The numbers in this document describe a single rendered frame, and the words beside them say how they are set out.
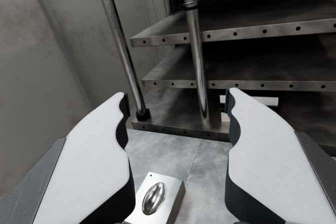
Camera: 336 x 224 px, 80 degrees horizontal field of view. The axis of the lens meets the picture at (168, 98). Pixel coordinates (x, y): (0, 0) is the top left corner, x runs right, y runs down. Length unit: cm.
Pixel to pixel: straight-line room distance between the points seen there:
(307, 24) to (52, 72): 200
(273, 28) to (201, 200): 72
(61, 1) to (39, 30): 39
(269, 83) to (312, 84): 16
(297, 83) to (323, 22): 26
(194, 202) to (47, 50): 184
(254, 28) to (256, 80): 24
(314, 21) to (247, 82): 34
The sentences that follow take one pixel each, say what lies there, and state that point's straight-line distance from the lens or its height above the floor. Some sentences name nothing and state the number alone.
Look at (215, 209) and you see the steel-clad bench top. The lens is 83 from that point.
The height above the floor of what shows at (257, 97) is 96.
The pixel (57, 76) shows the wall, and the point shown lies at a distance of 225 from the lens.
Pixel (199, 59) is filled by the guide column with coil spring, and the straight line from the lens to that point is 98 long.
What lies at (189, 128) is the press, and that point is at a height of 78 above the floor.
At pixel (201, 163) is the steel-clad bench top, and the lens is 95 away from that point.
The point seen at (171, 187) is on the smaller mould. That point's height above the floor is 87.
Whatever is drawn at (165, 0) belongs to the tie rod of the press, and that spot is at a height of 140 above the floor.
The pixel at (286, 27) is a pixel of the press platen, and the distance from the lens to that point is 95.
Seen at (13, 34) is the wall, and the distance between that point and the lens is 210.
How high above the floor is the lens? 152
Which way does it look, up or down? 29 degrees down
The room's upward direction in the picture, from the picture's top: 13 degrees counter-clockwise
